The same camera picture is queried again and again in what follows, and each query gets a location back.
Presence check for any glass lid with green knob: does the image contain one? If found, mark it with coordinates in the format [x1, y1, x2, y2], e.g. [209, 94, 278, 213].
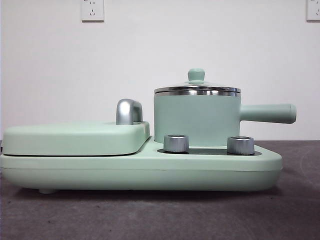
[153, 68, 243, 98]

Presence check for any silver control knob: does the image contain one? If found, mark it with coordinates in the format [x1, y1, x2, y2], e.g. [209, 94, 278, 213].
[163, 134, 190, 154]
[227, 136, 256, 155]

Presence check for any black control panel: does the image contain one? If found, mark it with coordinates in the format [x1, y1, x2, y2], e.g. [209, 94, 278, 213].
[156, 147, 256, 156]

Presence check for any mint green breakfast machine base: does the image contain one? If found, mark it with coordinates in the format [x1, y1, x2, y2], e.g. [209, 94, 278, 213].
[0, 136, 284, 195]

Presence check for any mint green griddle cover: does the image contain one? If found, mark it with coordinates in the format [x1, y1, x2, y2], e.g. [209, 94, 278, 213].
[1, 120, 151, 157]

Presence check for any mint green handled pot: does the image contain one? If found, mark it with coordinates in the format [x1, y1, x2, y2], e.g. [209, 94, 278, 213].
[152, 91, 298, 148]

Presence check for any silver griddle cover handle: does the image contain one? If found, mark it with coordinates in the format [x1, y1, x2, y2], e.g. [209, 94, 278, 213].
[116, 98, 144, 126]

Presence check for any white wall socket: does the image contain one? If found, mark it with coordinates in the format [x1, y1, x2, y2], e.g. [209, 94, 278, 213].
[80, 0, 105, 23]
[306, 0, 320, 22]

